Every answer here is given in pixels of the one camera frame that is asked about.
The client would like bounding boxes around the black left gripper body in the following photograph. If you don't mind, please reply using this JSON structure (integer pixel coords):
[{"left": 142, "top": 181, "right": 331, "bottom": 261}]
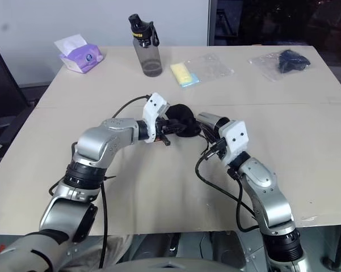
[{"left": 155, "top": 118, "right": 174, "bottom": 147}]

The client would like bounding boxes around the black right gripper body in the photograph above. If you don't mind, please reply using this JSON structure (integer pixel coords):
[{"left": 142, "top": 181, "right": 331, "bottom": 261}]
[{"left": 209, "top": 138, "right": 228, "bottom": 161}]

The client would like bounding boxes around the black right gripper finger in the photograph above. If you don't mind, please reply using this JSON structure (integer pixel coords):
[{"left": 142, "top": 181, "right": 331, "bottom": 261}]
[{"left": 199, "top": 129, "right": 218, "bottom": 148}]

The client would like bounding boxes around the black drawstring pouch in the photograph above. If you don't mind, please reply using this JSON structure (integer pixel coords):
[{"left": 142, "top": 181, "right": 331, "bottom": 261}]
[{"left": 165, "top": 104, "right": 201, "bottom": 138}]

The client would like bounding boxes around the metal cup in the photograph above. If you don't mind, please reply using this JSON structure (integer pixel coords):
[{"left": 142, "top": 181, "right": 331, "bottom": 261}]
[{"left": 197, "top": 112, "right": 231, "bottom": 140}]

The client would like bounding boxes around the yellow sponge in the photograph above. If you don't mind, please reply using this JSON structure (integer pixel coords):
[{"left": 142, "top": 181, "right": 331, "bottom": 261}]
[{"left": 170, "top": 62, "right": 194, "bottom": 85}]

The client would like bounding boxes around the clear plastic bag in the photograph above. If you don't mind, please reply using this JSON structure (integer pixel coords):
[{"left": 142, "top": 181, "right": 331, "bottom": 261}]
[
  {"left": 170, "top": 52, "right": 235, "bottom": 89},
  {"left": 247, "top": 49, "right": 312, "bottom": 82}
]

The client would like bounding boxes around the grey sports water bottle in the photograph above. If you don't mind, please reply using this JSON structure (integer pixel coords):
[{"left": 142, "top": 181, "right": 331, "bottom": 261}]
[{"left": 127, "top": 13, "right": 163, "bottom": 77}]

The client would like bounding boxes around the purple tissue pack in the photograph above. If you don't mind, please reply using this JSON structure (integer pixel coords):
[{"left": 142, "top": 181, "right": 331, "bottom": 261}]
[{"left": 53, "top": 33, "right": 106, "bottom": 75}]

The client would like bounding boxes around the black cloth item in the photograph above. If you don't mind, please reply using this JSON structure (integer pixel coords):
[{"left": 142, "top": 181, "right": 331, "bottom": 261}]
[{"left": 277, "top": 49, "right": 311, "bottom": 74}]

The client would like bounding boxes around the dark glass window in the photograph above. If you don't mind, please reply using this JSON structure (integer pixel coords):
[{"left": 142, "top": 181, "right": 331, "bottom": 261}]
[{"left": 207, "top": 0, "right": 341, "bottom": 46}]

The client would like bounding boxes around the black table leg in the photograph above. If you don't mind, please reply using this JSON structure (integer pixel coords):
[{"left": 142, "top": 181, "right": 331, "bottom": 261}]
[{"left": 320, "top": 223, "right": 341, "bottom": 270}]

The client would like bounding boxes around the black chair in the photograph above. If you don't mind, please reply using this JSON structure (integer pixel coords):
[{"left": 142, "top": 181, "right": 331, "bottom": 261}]
[{"left": 0, "top": 46, "right": 42, "bottom": 148}]

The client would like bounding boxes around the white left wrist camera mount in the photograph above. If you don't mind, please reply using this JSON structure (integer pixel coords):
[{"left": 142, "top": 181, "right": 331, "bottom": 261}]
[{"left": 141, "top": 92, "right": 171, "bottom": 144}]

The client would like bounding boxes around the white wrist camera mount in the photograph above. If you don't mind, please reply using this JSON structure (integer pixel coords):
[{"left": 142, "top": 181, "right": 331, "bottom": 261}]
[
  {"left": 141, "top": 92, "right": 171, "bottom": 144},
  {"left": 218, "top": 120, "right": 250, "bottom": 165}
]

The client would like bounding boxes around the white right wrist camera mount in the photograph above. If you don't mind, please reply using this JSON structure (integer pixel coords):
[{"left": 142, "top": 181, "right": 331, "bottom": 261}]
[{"left": 218, "top": 120, "right": 250, "bottom": 165}]

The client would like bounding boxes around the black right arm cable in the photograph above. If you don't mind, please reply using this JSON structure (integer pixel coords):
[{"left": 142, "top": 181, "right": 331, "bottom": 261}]
[{"left": 195, "top": 143, "right": 262, "bottom": 233}]

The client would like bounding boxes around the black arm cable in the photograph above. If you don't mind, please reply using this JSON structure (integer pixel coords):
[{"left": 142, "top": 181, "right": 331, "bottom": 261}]
[
  {"left": 48, "top": 95, "right": 149, "bottom": 269},
  {"left": 195, "top": 143, "right": 262, "bottom": 233}
]

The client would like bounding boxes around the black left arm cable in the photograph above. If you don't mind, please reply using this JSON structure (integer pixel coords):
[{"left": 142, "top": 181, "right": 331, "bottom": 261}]
[{"left": 48, "top": 95, "right": 149, "bottom": 269}]

